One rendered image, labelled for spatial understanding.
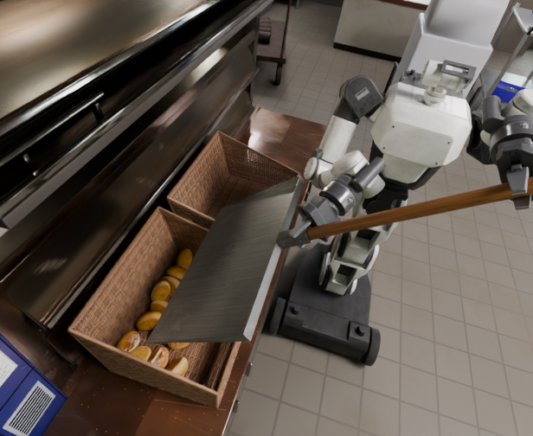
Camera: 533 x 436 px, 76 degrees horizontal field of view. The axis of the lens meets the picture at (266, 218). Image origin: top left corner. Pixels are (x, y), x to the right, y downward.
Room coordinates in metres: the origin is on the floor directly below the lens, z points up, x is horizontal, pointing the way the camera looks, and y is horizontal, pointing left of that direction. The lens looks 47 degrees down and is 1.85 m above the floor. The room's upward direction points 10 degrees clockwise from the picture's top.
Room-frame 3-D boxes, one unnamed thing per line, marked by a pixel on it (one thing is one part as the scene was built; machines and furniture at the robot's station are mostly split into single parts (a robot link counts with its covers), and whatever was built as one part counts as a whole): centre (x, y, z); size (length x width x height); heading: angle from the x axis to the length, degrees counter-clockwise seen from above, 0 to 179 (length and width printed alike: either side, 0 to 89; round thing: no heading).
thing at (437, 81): (1.01, -0.42, 1.47); 0.10 x 0.07 x 0.09; 77
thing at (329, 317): (1.12, -0.45, 0.19); 0.64 x 0.52 x 0.33; 171
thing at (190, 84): (1.23, 0.43, 1.16); 1.80 x 0.06 x 0.04; 170
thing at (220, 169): (1.20, 0.14, 0.72); 0.56 x 0.49 x 0.28; 170
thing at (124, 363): (0.61, 0.24, 0.72); 0.56 x 0.49 x 0.28; 171
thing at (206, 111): (1.23, 0.41, 1.02); 1.79 x 0.11 x 0.19; 170
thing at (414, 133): (1.07, -0.44, 1.27); 0.34 x 0.30 x 0.36; 77
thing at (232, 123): (1.23, 0.41, 0.76); 1.79 x 0.11 x 0.19; 170
